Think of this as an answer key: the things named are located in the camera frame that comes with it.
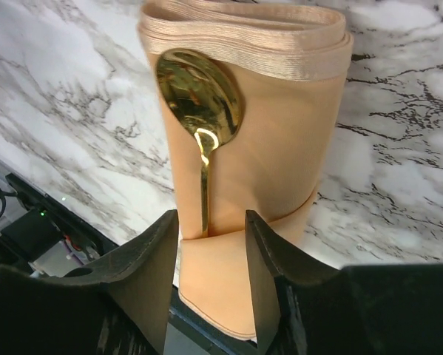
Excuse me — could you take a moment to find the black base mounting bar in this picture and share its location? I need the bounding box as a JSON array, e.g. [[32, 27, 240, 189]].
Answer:
[[0, 174, 257, 354]]

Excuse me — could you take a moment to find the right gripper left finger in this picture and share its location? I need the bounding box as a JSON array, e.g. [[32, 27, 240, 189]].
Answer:
[[0, 210, 178, 354]]

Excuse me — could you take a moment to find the orange cloth napkin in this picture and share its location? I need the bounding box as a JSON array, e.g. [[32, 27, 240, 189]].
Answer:
[[138, 1, 354, 340]]

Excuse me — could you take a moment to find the gold spoon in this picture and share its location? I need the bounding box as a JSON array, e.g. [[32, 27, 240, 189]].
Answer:
[[155, 48, 243, 237]]

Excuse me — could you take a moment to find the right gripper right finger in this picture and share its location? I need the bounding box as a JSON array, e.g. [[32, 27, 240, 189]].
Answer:
[[245, 210, 443, 354]]

